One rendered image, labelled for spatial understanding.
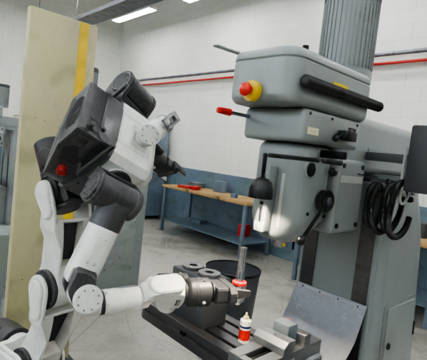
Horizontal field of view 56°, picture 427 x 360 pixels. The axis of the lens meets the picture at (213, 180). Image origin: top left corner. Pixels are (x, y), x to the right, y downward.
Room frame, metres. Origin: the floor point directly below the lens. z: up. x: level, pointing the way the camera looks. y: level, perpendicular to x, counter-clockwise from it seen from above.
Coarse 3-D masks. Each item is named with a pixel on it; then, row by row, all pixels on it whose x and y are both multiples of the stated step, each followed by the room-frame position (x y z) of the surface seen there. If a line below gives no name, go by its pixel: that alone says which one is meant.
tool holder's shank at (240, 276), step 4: (240, 248) 1.28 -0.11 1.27; (244, 248) 1.28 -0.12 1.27; (240, 252) 1.28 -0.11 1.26; (244, 252) 1.28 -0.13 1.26; (240, 256) 1.28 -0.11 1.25; (244, 256) 1.27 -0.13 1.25; (240, 260) 1.27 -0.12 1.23; (244, 260) 1.27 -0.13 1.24; (240, 264) 1.27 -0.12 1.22; (244, 264) 1.28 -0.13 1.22; (240, 268) 1.27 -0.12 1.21; (244, 268) 1.28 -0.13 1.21; (236, 272) 1.28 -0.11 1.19; (240, 272) 1.27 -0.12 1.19; (244, 272) 1.28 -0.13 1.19; (236, 276) 1.28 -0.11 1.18; (240, 276) 1.27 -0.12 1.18; (244, 276) 1.28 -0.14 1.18; (236, 280) 1.28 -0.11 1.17; (240, 280) 1.27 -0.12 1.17
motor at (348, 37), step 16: (336, 0) 1.45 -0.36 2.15; (352, 0) 1.41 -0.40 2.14; (368, 0) 1.42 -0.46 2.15; (336, 16) 1.44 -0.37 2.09; (352, 16) 1.42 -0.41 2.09; (368, 16) 1.42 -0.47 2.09; (336, 32) 1.44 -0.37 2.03; (352, 32) 1.41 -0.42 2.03; (368, 32) 1.43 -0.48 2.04; (320, 48) 1.50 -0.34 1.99; (336, 48) 1.43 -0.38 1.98; (352, 48) 1.41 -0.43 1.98; (368, 48) 1.42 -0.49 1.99; (352, 64) 1.41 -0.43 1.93; (368, 64) 1.44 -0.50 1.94
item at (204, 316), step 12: (192, 264) 1.64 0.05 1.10; (192, 276) 1.53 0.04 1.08; (204, 276) 1.51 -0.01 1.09; (216, 276) 1.52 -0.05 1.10; (180, 312) 1.57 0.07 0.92; (192, 312) 1.52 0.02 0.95; (204, 312) 1.47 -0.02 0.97; (216, 312) 1.51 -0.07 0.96; (204, 324) 1.47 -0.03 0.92; (216, 324) 1.51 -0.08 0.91
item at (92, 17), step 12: (120, 0) 5.91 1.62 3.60; (132, 0) 5.77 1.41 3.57; (144, 0) 5.72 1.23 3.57; (156, 0) 5.67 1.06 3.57; (96, 12) 6.49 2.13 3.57; (108, 12) 6.42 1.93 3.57; (120, 12) 6.36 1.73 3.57; (408, 60) 5.16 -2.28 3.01; (420, 60) 5.06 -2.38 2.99; (204, 72) 8.04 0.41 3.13; (216, 72) 7.78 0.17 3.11; (144, 84) 9.62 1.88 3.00; (156, 84) 9.30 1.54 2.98
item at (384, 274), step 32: (416, 224) 1.65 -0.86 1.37; (320, 256) 1.64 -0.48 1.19; (352, 256) 1.54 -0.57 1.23; (384, 256) 1.48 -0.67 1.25; (416, 256) 1.68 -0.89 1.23; (320, 288) 1.63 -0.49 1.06; (352, 288) 1.52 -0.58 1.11; (384, 288) 1.49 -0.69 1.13; (416, 288) 1.71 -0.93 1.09; (384, 320) 1.49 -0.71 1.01; (352, 352) 1.50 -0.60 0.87; (384, 352) 1.50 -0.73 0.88
